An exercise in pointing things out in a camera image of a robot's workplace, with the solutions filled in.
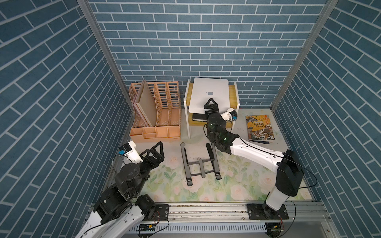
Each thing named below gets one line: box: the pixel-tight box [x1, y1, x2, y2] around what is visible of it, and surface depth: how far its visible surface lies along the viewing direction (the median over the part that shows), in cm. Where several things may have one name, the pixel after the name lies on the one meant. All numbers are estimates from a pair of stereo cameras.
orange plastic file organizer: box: [128, 81, 182, 143], surface depth 104 cm
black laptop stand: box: [180, 142, 222, 187], surface depth 88 cm
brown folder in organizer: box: [132, 79, 158, 127], surface depth 101 cm
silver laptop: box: [188, 77, 230, 115], surface depth 84 cm
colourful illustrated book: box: [245, 114, 275, 141], surface depth 107 cm
